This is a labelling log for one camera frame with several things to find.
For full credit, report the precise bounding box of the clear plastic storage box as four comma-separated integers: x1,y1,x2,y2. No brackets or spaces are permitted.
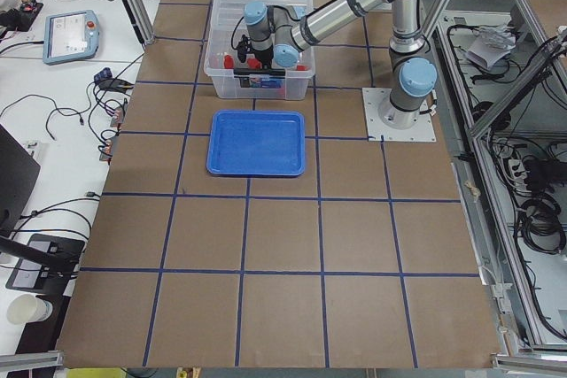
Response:
204,28,315,100

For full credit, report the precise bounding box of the black box latch handle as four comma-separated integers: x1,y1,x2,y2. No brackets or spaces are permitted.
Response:
233,68,286,78

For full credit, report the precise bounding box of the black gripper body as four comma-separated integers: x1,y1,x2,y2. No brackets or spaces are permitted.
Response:
252,46,274,69

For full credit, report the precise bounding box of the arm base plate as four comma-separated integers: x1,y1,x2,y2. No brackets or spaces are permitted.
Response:
362,88,437,143

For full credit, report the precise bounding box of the white paper cup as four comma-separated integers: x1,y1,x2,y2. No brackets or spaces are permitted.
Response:
6,294,53,325

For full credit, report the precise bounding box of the teach pendant tablet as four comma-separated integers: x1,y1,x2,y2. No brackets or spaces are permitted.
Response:
43,10,99,65

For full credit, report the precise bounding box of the blue plastic tray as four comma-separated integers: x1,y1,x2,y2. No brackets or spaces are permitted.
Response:
206,110,306,177

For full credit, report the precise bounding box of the black laptop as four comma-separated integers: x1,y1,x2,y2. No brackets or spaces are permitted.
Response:
0,127,41,237

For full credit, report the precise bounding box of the black monitor stand base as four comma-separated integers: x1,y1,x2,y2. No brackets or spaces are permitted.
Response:
1,233,85,295

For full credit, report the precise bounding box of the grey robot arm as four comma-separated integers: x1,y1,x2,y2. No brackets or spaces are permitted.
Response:
233,0,438,130

